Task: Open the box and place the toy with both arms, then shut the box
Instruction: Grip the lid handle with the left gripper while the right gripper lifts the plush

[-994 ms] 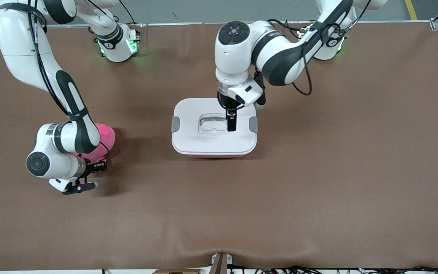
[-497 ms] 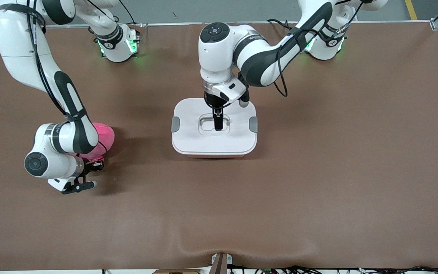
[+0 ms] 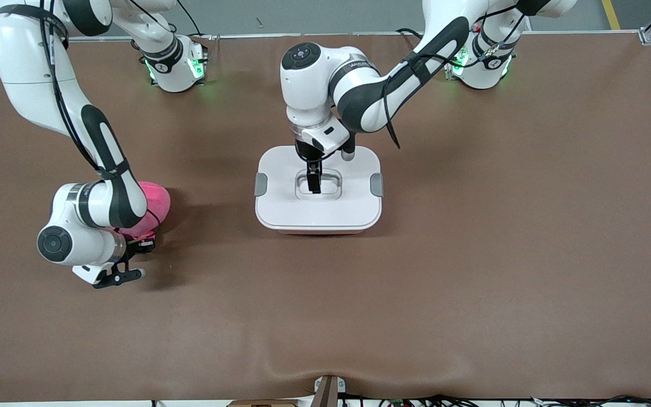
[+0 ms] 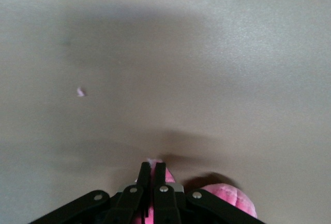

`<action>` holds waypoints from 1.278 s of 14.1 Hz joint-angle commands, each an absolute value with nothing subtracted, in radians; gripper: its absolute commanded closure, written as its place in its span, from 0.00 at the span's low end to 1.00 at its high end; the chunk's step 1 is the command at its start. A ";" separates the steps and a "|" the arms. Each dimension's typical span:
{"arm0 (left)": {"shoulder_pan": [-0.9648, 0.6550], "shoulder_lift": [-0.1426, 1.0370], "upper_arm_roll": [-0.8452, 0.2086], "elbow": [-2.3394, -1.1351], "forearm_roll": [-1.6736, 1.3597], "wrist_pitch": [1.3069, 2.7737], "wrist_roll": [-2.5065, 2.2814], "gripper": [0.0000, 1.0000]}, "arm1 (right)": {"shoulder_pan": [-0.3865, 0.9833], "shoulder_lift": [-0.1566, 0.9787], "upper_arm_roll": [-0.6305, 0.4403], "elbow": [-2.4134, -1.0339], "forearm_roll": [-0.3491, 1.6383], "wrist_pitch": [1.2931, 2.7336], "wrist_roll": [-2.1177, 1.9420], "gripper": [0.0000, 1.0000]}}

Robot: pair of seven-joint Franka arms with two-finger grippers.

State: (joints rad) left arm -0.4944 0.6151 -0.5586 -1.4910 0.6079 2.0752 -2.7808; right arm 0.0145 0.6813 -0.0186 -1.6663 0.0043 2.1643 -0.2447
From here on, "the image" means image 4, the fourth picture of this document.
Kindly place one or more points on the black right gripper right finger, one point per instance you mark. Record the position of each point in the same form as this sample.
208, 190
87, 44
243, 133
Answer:
165, 203

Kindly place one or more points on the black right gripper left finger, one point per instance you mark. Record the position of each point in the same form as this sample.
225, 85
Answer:
126, 203

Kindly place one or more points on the pink plush toy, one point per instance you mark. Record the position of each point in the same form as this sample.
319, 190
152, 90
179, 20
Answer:
232, 198

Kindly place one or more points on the small pink fluff piece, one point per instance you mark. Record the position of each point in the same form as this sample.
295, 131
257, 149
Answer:
81, 92

